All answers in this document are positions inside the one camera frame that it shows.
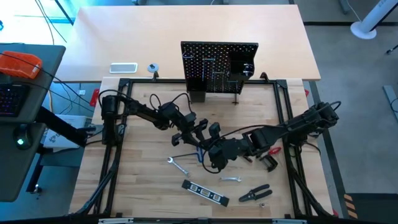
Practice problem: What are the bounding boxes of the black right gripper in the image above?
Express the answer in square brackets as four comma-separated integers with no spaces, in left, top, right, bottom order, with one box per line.
[203,138,249,170]

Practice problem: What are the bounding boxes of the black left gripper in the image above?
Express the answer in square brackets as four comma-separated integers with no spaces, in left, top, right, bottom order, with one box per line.
[171,111,210,149]

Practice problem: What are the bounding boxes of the large chrome combination wrench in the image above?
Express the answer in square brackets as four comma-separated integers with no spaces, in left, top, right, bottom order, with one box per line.
[167,156,191,178]

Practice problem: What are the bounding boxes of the black torpedo level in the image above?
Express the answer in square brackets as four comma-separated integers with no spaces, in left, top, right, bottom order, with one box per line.
[182,179,230,207]

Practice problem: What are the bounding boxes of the black C-clamp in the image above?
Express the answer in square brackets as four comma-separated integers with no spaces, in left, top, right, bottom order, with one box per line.
[256,152,279,172]

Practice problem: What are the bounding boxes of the wide black pegboard bin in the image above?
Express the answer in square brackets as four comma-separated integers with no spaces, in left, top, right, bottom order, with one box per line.
[228,51,256,82]

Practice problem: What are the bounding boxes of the black metal pegboard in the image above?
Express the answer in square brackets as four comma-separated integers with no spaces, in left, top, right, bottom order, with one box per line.
[180,40,259,106]

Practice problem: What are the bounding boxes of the white rectangular device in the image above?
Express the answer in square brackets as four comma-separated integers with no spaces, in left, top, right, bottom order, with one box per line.
[109,62,139,75]

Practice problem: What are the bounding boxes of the light wood desk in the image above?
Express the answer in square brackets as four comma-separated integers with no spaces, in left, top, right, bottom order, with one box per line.
[55,4,322,83]

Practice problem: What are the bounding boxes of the white cardboard box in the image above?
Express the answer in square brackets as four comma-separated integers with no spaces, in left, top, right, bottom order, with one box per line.
[42,114,88,149]

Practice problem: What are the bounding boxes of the black diagonal support bar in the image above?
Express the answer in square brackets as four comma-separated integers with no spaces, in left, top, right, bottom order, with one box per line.
[34,106,96,147]

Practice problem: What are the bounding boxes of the yellow black hazard tape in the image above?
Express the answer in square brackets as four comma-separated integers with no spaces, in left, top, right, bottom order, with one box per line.
[343,193,359,220]

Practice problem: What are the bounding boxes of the black computer mouse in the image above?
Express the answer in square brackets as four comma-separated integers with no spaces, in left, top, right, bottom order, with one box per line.
[12,123,32,151]

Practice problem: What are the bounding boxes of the black keyboard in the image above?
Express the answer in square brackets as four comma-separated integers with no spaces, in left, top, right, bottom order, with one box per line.
[0,83,31,116]

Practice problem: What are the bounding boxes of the dark grey side desk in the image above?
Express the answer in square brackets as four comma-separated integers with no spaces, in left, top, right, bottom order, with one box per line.
[0,42,67,203]

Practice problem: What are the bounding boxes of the orange plastic case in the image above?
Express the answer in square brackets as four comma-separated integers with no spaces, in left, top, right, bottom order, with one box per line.
[0,50,44,80]

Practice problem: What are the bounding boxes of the white standing fan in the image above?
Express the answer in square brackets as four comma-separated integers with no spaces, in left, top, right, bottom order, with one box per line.
[350,0,398,40]

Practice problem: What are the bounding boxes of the blue T-handle hex key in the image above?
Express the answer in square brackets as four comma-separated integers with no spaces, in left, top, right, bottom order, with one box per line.
[170,147,205,164]

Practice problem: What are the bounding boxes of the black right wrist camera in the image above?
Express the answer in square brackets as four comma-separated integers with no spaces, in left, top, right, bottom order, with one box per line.
[209,121,222,138]

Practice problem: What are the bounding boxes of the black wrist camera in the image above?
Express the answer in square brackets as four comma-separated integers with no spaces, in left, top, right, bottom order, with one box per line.
[160,101,180,122]
[209,121,222,138]

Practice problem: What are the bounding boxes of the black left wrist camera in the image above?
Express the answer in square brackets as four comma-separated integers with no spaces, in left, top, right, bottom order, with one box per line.
[160,101,180,122]

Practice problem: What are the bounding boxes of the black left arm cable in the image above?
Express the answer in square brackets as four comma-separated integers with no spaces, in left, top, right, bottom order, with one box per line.
[149,91,194,114]

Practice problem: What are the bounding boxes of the black wire stripper pliers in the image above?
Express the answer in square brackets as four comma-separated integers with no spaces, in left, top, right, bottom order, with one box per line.
[238,184,273,202]

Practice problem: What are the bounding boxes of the black aluminium table frame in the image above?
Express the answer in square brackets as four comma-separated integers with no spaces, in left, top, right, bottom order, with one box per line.
[67,77,340,220]

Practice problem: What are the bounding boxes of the silver metal bracket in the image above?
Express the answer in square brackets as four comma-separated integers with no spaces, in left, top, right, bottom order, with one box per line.
[272,218,308,224]
[98,218,134,224]

